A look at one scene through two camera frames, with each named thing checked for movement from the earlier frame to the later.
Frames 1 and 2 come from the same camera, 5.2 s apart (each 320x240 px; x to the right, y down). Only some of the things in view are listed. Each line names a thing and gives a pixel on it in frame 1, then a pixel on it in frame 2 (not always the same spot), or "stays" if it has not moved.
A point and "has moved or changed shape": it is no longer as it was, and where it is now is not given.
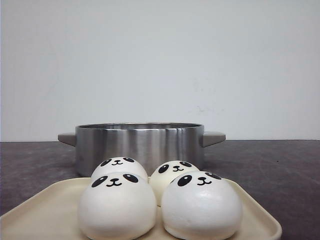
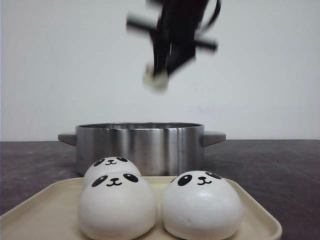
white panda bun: x=120 y=164 has moved or changed shape
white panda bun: x=117 y=206 stays
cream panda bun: x=163 y=173 -> x=155 y=83
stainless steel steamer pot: x=151 y=143 stays
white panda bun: x=201 y=205 stays
